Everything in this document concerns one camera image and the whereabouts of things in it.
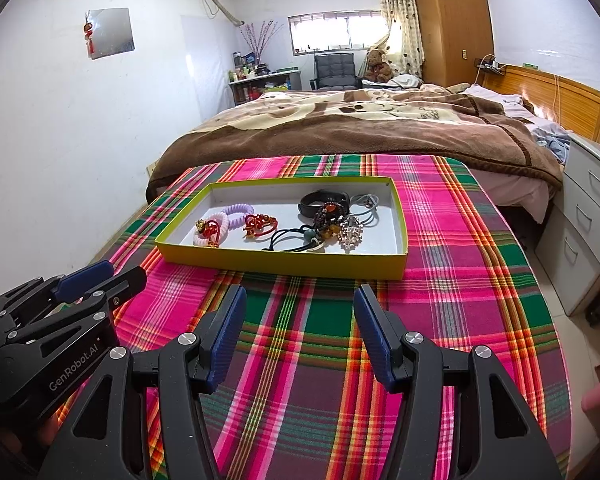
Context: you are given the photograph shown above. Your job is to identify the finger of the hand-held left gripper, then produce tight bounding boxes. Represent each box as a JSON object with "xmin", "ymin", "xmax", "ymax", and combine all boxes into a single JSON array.
[
  {"xmin": 77, "ymin": 266, "xmax": 148, "ymax": 313},
  {"xmin": 50, "ymin": 260, "xmax": 114, "ymax": 303}
]

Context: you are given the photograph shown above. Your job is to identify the person's left hand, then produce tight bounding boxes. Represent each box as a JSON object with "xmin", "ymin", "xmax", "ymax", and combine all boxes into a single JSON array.
[{"xmin": 0, "ymin": 410, "xmax": 62, "ymax": 457}]

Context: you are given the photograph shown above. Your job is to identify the white pillow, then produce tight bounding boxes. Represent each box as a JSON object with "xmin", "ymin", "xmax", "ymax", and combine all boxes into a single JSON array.
[{"xmin": 465, "ymin": 84, "xmax": 536, "ymax": 117}]

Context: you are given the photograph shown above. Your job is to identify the grey padded chair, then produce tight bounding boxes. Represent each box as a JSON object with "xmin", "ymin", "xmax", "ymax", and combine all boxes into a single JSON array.
[{"xmin": 310, "ymin": 52, "xmax": 359, "ymax": 92}]

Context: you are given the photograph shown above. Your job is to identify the grey elastic hair ties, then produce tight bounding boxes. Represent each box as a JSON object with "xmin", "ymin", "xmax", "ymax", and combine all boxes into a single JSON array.
[{"xmin": 350, "ymin": 192, "xmax": 382, "ymax": 224}]

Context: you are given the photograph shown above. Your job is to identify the purple flower branches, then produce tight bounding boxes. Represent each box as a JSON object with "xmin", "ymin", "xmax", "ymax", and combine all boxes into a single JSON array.
[{"xmin": 240, "ymin": 21, "xmax": 284, "ymax": 66}]

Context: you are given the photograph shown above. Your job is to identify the wooden wardrobe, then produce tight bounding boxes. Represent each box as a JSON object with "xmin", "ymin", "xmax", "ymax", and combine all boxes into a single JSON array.
[{"xmin": 410, "ymin": 0, "xmax": 496, "ymax": 88}]

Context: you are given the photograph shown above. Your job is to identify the red gold charm bracelet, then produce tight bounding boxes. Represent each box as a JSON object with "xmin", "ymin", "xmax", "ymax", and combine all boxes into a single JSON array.
[{"xmin": 195, "ymin": 219, "xmax": 222, "ymax": 249}]

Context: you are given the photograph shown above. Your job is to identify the pink plaid tablecloth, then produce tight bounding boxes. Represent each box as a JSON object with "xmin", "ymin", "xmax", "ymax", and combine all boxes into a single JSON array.
[{"xmin": 55, "ymin": 155, "xmax": 573, "ymax": 480}]

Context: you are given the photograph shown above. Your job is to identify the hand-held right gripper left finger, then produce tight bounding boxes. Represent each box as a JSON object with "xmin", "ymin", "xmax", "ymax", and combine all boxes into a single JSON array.
[{"xmin": 37, "ymin": 284, "xmax": 248, "ymax": 480}]

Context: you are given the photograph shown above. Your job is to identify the dark bead bracelet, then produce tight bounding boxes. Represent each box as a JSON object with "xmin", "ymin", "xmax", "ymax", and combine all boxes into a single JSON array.
[{"xmin": 314, "ymin": 201, "xmax": 350, "ymax": 235}]

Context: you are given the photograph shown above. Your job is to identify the wooden bed headboard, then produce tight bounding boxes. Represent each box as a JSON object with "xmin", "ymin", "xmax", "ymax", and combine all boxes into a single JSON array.
[{"xmin": 480, "ymin": 62, "xmax": 600, "ymax": 143}]

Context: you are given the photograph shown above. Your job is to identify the pink bed sheet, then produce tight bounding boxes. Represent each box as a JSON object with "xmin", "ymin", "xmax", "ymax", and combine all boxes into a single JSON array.
[{"xmin": 467, "ymin": 170, "xmax": 556, "ymax": 224}]

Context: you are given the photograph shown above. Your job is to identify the yellow-green cardboard box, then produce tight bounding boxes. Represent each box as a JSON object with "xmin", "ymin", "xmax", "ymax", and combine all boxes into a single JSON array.
[{"xmin": 155, "ymin": 176, "xmax": 409, "ymax": 281}]

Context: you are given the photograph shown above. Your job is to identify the white drawer nightstand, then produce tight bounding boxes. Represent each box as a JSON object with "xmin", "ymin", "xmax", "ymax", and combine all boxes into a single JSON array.
[{"xmin": 535, "ymin": 132, "xmax": 600, "ymax": 317}]

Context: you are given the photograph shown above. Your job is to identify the spotted curtain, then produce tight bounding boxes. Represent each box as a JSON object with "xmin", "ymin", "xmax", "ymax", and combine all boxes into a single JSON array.
[{"xmin": 377, "ymin": 0, "xmax": 426, "ymax": 81}]

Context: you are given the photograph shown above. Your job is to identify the bed with brown blanket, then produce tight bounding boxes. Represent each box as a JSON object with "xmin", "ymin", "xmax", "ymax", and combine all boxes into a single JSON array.
[{"xmin": 145, "ymin": 85, "xmax": 563, "ymax": 206}]

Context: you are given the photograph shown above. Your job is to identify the barred window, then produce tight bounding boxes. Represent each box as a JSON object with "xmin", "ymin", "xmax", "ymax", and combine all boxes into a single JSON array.
[{"xmin": 287, "ymin": 10, "xmax": 386, "ymax": 57}]

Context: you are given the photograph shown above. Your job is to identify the silver crystal bracelet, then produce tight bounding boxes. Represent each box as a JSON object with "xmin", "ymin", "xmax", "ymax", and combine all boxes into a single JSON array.
[{"xmin": 337, "ymin": 215, "xmax": 365, "ymax": 251}]

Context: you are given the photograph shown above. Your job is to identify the brown teddy bear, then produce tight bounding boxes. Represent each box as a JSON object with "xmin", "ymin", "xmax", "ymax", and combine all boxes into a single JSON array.
[{"xmin": 362, "ymin": 49, "xmax": 395, "ymax": 83}]

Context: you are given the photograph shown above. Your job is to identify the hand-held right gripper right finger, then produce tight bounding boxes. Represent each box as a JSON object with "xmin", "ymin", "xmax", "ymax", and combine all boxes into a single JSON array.
[{"xmin": 352, "ymin": 284, "xmax": 566, "ymax": 480}]

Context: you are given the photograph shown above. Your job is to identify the air conditioner pipe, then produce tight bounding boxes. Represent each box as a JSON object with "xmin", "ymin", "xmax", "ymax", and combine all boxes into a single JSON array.
[{"xmin": 200, "ymin": 0, "xmax": 245, "ymax": 26}]

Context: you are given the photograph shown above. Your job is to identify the square wall mirror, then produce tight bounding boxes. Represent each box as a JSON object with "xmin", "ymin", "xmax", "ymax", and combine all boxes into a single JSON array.
[{"xmin": 86, "ymin": 8, "xmax": 136, "ymax": 61}]

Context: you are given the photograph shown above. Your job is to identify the black beaded hair tie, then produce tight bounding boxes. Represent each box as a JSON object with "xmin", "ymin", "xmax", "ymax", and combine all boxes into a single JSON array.
[{"xmin": 261, "ymin": 226, "xmax": 327, "ymax": 254}]

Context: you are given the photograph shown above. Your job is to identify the purple spiral hair tie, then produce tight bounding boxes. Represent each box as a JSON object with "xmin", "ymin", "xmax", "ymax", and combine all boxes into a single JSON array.
[{"xmin": 221, "ymin": 203, "xmax": 257, "ymax": 231}]

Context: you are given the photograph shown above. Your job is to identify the red knotted bracelet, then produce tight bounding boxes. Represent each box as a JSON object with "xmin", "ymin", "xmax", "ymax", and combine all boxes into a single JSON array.
[{"xmin": 243, "ymin": 213, "xmax": 279, "ymax": 241}]

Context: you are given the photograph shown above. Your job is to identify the pink spiral hair tie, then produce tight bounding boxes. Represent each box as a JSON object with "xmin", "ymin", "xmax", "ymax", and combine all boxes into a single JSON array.
[{"xmin": 193, "ymin": 211, "xmax": 231, "ymax": 247}]

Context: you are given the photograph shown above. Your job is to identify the black wristband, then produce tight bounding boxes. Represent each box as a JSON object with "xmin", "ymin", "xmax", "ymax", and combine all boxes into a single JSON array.
[{"xmin": 299, "ymin": 189, "xmax": 352, "ymax": 220}]

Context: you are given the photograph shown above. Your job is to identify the white shelf with bottles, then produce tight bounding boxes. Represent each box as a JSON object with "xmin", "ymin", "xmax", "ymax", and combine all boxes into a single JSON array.
[{"xmin": 228, "ymin": 62, "xmax": 301, "ymax": 107}]

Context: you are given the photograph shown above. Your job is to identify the blue crumpled clothes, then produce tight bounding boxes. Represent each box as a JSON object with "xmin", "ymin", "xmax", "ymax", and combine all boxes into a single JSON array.
[{"xmin": 530, "ymin": 125, "xmax": 574, "ymax": 164}]

